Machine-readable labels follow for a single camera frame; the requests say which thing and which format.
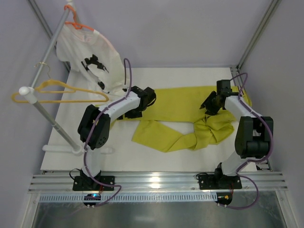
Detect yellow-green trousers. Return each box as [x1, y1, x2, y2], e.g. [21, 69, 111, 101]
[94, 85, 253, 153]

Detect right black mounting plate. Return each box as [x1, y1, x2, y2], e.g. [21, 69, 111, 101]
[195, 173, 242, 190]

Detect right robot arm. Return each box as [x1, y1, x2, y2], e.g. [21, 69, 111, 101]
[197, 80, 274, 190]

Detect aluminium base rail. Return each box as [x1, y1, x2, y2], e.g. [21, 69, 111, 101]
[28, 171, 288, 193]

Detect slotted cable duct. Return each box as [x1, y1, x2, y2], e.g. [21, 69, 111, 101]
[38, 192, 217, 203]

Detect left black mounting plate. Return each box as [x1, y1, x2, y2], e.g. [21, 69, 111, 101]
[72, 176, 115, 191]

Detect orange plastic hanger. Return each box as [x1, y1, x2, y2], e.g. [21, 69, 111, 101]
[64, 4, 94, 31]

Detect yellow velvet hanger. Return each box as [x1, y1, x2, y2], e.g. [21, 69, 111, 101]
[11, 63, 110, 104]

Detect white printed t-shirt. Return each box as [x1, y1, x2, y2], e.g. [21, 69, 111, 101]
[56, 24, 129, 101]

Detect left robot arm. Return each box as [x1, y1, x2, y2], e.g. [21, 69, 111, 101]
[73, 86, 156, 191]

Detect grey clothes rack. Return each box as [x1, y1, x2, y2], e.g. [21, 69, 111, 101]
[18, 0, 114, 156]

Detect black mounting plate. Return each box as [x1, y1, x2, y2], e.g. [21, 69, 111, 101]
[195, 173, 242, 190]
[72, 176, 115, 191]

